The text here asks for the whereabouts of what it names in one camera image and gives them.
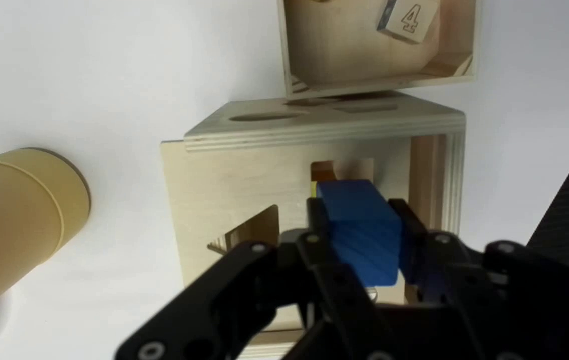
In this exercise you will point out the open wooden tray box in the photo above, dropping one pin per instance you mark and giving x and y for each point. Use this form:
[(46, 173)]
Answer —
[(337, 46)]

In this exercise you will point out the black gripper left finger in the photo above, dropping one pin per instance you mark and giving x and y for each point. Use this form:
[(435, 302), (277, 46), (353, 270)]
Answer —
[(230, 307)]

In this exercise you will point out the tan insulated bottle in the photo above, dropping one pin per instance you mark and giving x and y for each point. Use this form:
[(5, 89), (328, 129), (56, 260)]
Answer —
[(16, 220)]

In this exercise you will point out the blue wooden block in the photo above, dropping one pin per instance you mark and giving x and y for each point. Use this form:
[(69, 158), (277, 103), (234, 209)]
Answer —
[(361, 227)]

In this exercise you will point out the wooden number four block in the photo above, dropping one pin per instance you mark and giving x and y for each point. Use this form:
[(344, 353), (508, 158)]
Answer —
[(411, 21)]

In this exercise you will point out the wooden shape sorter box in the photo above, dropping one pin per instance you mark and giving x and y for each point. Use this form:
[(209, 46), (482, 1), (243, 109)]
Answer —
[(244, 180)]

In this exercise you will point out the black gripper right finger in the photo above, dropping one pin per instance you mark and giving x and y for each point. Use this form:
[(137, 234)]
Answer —
[(511, 300)]

